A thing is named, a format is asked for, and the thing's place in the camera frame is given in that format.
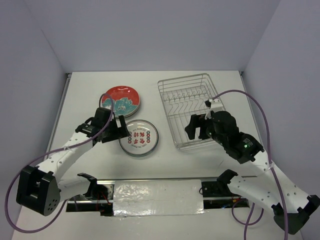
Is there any silver foil tape patch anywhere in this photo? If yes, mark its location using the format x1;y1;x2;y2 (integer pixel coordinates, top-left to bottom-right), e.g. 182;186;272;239
112;179;205;217

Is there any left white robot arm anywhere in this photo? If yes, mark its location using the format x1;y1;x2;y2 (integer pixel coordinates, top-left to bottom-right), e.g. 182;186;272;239
16;107;129;216

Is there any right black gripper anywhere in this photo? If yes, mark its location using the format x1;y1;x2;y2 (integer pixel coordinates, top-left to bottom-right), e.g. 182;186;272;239
184;113;227;146

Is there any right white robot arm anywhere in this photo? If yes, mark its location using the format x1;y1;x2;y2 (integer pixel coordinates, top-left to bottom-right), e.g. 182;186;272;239
184;111;320;235

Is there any steel wire dish rack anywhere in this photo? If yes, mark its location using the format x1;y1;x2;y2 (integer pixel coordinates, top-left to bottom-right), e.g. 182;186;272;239
157;73;218;149

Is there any plain pale green plate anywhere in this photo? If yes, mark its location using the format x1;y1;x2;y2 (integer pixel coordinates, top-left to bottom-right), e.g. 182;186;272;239
124;102;141;118

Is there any white plate green rim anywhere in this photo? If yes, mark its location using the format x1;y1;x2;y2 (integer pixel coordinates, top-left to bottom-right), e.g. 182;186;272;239
118;139;159;158

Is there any metal base rail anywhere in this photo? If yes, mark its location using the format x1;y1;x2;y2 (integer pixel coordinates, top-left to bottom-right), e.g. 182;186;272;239
66;178;250;218

